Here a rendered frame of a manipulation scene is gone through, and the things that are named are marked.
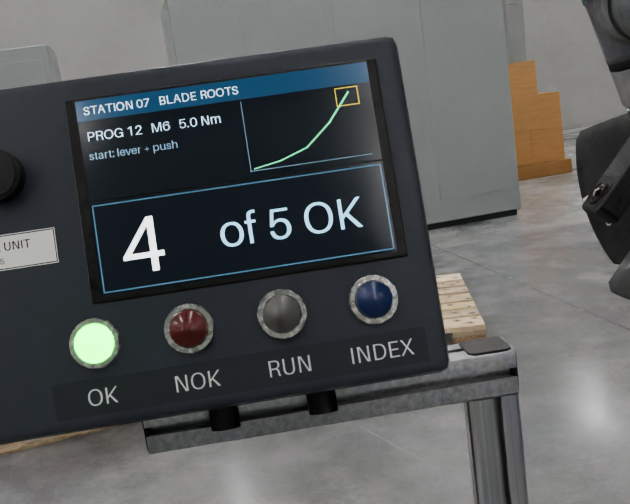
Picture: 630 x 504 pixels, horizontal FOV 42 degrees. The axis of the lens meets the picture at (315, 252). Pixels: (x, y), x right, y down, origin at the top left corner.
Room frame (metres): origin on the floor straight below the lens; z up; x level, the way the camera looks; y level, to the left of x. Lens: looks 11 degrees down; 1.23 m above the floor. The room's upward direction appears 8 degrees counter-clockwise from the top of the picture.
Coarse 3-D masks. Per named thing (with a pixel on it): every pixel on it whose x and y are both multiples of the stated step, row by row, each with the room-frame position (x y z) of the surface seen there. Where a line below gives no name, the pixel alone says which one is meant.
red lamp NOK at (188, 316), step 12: (180, 312) 0.42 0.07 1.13; (192, 312) 0.42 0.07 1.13; (204, 312) 0.43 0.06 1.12; (168, 324) 0.43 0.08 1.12; (180, 324) 0.42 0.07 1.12; (192, 324) 0.42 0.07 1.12; (204, 324) 0.42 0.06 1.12; (168, 336) 0.42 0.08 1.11; (180, 336) 0.42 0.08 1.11; (192, 336) 0.42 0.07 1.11; (204, 336) 0.42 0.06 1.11; (180, 348) 0.42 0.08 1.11; (192, 348) 0.42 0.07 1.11; (204, 348) 0.43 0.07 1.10
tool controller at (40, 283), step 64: (192, 64) 0.47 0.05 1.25; (256, 64) 0.47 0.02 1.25; (320, 64) 0.47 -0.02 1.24; (384, 64) 0.47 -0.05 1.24; (0, 128) 0.45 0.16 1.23; (64, 128) 0.46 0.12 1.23; (128, 128) 0.46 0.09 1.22; (192, 128) 0.46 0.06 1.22; (256, 128) 0.46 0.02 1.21; (320, 128) 0.46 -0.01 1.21; (384, 128) 0.46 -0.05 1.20; (0, 192) 0.43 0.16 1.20; (64, 192) 0.45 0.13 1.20; (128, 192) 0.45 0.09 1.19; (192, 192) 0.45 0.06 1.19; (256, 192) 0.45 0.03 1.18; (320, 192) 0.45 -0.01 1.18; (384, 192) 0.45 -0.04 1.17; (0, 256) 0.44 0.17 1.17; (64, 256) 0.44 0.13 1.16; (192, 256) 0.44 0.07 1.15; (256, 256) 0.44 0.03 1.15; (320, 256) 0.44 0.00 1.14; (384, 256) 0.44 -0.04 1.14; (0, 320) 0.43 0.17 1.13; (64, 320) 0.43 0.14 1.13; (128, 320) 0.43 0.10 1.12; (256, 320) 0.43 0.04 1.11; (320, 320) 0.43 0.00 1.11; (0, 384) 0.42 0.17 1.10; (64, 384) 0.42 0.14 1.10; (128, 384) 0.42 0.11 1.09; (192, 384) 0.42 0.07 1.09; (256, 384) 0.42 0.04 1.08; (320, 384) 0.42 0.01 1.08
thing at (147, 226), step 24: (168, 192) 0.45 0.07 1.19; (96, 216) 0.44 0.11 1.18; (120, 216) 0.44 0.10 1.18; (144, 216) 0.44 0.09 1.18; (168, 216) 0.44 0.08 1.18; (96, 240) 0.44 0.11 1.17; (120, 240) 0.44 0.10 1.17; (144, 240) 0.44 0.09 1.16; (168, 240) 0.44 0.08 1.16; (120, 264) 0.44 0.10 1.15; (144, 264) 0.44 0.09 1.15; (168, 264) 0.44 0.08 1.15; (192, 264) 0.44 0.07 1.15; (120, 288) 0.43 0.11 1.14; (144, 288) 0.43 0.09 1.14
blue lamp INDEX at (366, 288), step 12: (372, 276) 0.44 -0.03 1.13; (360, 288) 0.43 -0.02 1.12; (372, 288) 0.43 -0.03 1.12; (384, 288) 0.43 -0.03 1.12; (360, 300) 0.43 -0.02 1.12; (372, 300) 0.43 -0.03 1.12; (384, 300) 0.43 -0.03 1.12; (396, 300) 0.43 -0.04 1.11; (360, 312) 0.43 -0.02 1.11; (372, 312) 0.43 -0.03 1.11; (384, 312) 0.43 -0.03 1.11
